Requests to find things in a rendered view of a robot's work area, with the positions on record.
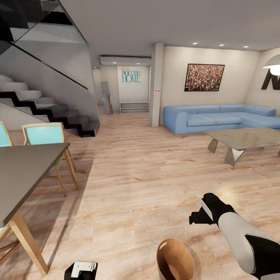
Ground trash can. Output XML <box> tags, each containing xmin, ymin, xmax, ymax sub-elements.
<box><xmin>156</xmin><ymin>238</ymin><xmax>194</xmax><ymax>280</ymax></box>

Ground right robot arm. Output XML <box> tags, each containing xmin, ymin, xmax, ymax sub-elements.
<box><xmin>189</xmin><ymin>194</ymin><xmax>280</xmax><ymax>280</ymax></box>

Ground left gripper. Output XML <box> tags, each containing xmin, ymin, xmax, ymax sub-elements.
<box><xmin>64</xmin><ymin>263</ymin><xmax>98</xmax><ymax>280</ymax></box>

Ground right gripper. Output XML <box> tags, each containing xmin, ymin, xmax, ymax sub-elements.
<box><xmin>189</xmin><ymin>209</ymin><xmax>214</xmax><ymax>224</ymax></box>

